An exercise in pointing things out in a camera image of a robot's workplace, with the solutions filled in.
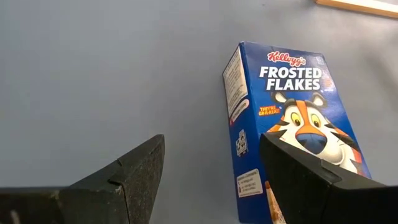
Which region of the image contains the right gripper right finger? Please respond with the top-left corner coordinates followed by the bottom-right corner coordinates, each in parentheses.
top-left (260, 133), bottom-right (398, 224)

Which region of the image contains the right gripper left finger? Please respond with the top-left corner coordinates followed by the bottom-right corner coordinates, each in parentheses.
top-left (0, 134), bottom-right (165, 224)

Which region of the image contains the blue Frosted Flakes cereal box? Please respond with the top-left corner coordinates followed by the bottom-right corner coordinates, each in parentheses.
top-left (222, 40), bottom-right (373, 224)

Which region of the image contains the wooden slatted shelf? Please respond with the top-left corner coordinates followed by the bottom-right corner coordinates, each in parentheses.
top-left (313, 0), bottom-right (398, 19)

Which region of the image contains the blue-grey table mat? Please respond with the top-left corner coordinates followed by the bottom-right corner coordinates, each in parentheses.
top-left (0, 0), bottom-right (398, 224)

